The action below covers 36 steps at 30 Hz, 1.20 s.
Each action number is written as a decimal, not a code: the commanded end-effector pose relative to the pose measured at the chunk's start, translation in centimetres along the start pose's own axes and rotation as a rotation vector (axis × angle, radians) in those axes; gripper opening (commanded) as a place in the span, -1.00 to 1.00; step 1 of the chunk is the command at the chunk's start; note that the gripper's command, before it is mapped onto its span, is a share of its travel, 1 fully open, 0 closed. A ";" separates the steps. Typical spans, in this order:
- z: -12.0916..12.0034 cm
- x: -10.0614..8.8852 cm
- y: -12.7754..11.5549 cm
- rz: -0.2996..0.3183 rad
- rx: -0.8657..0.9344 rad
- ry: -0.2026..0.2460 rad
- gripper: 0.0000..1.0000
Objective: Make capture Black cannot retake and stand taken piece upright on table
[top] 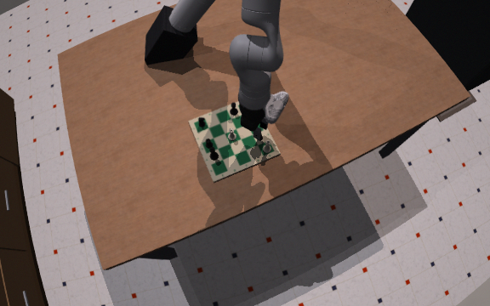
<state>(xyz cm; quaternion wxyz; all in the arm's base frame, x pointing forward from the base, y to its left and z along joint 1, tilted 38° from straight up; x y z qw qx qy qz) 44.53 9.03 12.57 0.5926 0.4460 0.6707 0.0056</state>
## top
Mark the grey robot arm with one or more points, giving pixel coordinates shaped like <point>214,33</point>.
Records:
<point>254,58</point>

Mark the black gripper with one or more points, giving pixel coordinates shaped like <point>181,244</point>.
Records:
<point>261,111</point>

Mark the green and cream chessboard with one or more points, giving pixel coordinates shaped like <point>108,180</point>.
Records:
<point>236,155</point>

